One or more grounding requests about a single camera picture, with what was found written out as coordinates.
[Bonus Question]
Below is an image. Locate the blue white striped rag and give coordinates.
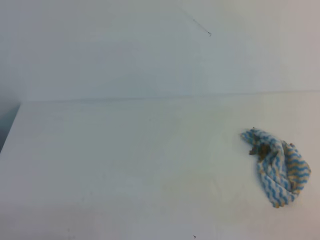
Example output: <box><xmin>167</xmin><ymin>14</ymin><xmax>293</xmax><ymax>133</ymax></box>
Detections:
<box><xmin>240</xmin><ymin>127</ymin><xmax>312</xmax><ymax>208</ymax></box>

